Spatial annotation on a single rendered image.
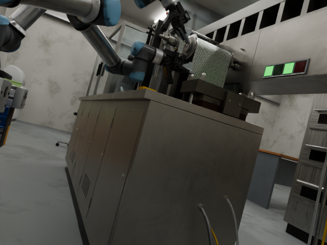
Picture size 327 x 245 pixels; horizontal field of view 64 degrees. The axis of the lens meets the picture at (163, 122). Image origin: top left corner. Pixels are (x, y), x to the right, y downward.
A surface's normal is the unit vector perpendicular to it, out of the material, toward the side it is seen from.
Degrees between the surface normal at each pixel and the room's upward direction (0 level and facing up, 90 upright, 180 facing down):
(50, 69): 90
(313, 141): 90
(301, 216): 90
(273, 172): 90
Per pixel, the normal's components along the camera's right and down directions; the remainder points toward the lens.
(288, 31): -0.88, -0.25
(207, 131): 0.40, 0.07
